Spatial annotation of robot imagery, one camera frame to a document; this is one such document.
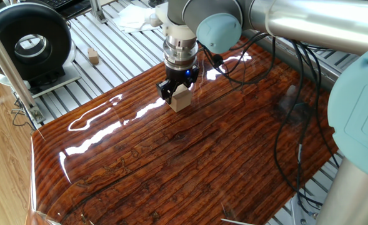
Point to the small brown wooden block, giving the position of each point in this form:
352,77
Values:
93,57

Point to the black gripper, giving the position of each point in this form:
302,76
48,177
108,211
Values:
179,75

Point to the black keyboard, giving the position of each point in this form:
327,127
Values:
57,2

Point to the black round blower fan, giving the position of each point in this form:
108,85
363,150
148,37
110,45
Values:
2,37

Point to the glossy wood grain mat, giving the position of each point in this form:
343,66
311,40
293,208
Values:
171,150

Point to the pale wooden cube block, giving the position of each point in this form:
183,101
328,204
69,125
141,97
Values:
182,100

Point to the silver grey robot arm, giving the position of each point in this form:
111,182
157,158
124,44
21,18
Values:
327,22

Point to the white zip tie loop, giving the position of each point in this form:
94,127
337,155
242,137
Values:
267,18

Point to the silver slanted frame post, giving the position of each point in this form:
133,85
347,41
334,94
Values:
5,62

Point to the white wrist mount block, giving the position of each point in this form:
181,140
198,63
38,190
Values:
171,28

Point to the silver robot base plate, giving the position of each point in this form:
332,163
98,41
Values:
302,209

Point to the white crumpled tissue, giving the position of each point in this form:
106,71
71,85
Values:
133,17

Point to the short aluminium upright bracket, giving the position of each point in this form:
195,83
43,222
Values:
97,11

